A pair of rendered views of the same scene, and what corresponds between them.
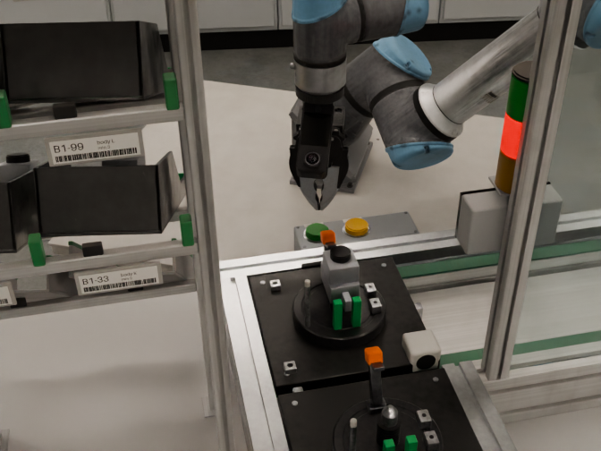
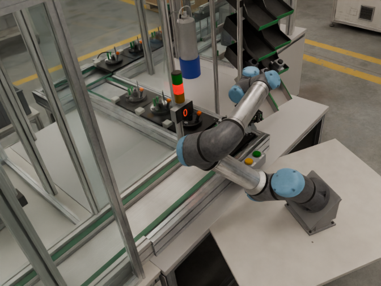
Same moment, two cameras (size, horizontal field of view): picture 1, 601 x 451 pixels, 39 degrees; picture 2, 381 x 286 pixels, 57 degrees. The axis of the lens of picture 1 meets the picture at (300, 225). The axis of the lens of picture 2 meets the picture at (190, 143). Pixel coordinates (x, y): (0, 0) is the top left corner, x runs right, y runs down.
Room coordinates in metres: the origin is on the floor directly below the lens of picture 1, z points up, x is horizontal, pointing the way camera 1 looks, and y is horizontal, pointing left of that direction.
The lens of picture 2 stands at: (2.13, -1.04, 2.16)
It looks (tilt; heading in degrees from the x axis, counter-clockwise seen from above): 38 degrees down; 147
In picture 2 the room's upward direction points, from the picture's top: 7 degrees counter-clockwise
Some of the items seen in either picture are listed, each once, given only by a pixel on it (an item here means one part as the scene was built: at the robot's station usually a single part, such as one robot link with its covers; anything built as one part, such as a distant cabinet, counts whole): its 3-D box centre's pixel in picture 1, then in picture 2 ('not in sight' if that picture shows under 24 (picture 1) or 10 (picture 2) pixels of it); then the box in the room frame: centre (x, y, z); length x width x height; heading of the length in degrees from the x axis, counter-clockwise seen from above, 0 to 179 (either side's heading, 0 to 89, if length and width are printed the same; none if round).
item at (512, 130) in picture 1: (524, 131); (178, 87); (0.87, -0.27, 1.34); 0.05 x 0.05 x 0.05
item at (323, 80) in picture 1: (317, 72); not in sight; (1.11, -0.03, 1.29); 0.08 x 0.08 x 0.05
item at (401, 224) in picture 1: (356, 242); (248, 166); (1.17, -0.10, 0.93); 0.21 x 0.07 x 0.06; 101
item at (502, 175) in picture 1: (518, 167); (179, 96); (0.87, -0.27, 1.29); 0.05 x 0.05 x 0.05
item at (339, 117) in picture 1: (320, 118); (250, 110); (1.12, -0.03, 1.21); 0.09 x 0.08 x 0.12; 174
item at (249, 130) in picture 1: (322, 182); (303, 208); (1.49, -0.05, 0.84); 0.90 x 0.70 x 0.03; 74
